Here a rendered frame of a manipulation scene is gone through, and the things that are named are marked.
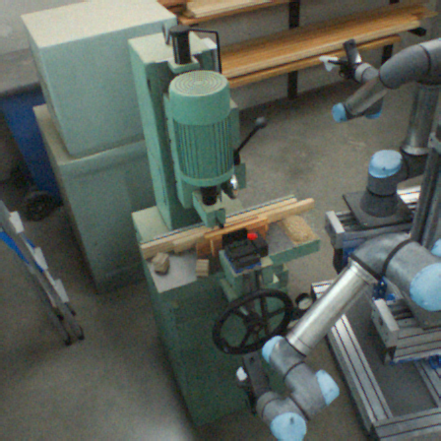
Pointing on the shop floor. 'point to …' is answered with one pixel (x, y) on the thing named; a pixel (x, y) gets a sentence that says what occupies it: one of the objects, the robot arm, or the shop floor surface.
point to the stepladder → (22, 248)
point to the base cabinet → (209, 357)
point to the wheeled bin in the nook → (28, 132)
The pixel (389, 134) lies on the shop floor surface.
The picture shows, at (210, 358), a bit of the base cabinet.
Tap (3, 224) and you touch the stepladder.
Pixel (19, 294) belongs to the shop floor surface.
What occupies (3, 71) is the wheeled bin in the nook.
